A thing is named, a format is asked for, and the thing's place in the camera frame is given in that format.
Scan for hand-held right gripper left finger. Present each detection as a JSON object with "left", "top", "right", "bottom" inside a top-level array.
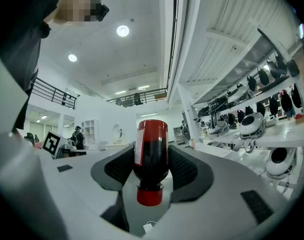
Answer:
[{"left": 90, "top": 143, "right": 137, "bottom": 192}]

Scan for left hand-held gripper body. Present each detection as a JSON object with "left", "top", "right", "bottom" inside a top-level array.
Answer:
[{"left": 42, "top": 131, "right": 68, "bottom": 159}]

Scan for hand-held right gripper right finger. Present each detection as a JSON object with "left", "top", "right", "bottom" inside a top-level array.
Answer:
[{"left": 168, "top": 144, "right": 215, "bottom": 205}]

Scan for small red object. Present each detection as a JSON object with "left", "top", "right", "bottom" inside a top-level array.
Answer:
[{"left": 133, "top": 119, "right": 170, "bottom": 207}]

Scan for white shelving unit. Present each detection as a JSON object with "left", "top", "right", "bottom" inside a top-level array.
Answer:
[{"left": 178, "top": 26, "right": 304, "bottom": 200}]

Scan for white cubby shelf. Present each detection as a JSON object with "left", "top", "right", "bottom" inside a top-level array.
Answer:
[{"left": 84, "top": 119, "right": 99, "bottom": 145}]

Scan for grey shelf cart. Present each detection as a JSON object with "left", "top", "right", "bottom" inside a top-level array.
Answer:
[{"left": 173, "top": 126, "right": 184, "bottom": 145}]

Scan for black mezzanine railing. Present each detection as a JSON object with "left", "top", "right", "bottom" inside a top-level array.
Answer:
[
  {"left": 31, "top": 76, "right": 80, "bottom": 110},
  {"left": 106, "top": 87, "right": 168, "bottom": 108}
]

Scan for black helmet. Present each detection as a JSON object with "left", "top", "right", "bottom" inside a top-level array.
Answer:
[
  {"left": 197, "top": 105, "right": 210, "bottom": 118},
  {"left": 208, "top": 95, "right": 229, "bottom": 113}
]

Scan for black office chair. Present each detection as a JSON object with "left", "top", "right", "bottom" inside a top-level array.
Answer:
[{"left": 133, "top": 92, "right": 144, "bottom": 106}]

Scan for group of white helmets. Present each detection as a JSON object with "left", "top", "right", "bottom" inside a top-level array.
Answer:
[{"left": 206, "top": 83, "right": 299, "bottom": 182}]

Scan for person's black shirt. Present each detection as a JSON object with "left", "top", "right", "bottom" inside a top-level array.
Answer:
[{"left": 0, "top": 0, "right": 62, "bottom": 131}]

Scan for person's head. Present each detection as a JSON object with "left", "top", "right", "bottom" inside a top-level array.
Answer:
[{"left": 52, "top": 0, "right": 97, "bottom": 27}]

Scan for black head-worn camera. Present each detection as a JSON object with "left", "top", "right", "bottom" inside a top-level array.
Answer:
[{"left": 90, "top": 0, "right": 110, "bottom": 23}]

